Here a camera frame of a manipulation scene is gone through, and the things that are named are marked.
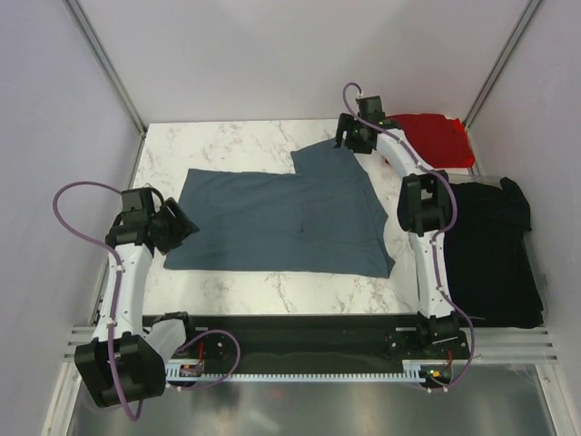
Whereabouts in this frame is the blue grey t shirt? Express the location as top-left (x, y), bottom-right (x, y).
top-left (164, 140), bottom-right (395, 278)

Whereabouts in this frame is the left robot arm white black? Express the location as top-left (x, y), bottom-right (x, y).
top-left (74, 186), bottom-right (200, 408)

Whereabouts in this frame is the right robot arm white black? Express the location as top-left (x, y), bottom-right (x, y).
top-left (335, 91), bottom-right (461, 358)

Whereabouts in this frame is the folded red t shirt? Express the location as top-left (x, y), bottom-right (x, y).
top-left (387, 114), bottom-right (476, 169)

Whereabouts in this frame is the aluminium extrusion rails left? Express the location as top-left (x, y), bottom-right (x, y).
top-left (64, 326), bottom-right (95, 362)

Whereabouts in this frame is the black t shirt pile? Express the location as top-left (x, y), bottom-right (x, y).
top-left (442, 176), bottom-right (546, 329)

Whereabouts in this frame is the clear plastic bin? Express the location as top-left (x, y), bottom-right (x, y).
top-left (442, 171), bottom-right (551, 326)

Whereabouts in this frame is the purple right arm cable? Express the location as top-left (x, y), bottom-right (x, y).
top-left (341, 82), bottom-right (476, 360)

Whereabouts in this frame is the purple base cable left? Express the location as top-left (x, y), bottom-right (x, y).
top-left (165, 329), bottom-right (241, 394)

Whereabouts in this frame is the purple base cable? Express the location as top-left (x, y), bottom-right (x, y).
top-left (419, 317), bottom-right (476, 395)
top-left (165, 329), bottom-right (241, 394)

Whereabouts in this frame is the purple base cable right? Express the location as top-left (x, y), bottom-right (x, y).
top-left (419, 317), bottom-right (476, 395)

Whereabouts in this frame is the left aluminium frame post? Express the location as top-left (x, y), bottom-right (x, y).
top-left (62, 0), bottom-right (147, 137)

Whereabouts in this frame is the aluminium frame post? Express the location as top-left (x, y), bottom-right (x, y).
top-left (62, 0), bottom-right (147, 137)
top-left (463, 0), bottom-right (545, 130)

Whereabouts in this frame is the black mounting base rail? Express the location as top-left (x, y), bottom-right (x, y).
top-left (175, 314), bottom-right (469, 373)

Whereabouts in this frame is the right aluminium frame post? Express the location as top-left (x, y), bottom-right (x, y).
top-left (463, 0), bottom-right (545, 130)

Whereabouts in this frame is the white slotted cable duct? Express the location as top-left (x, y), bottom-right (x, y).
top-left (165, 360), bottom-right (426, 383)

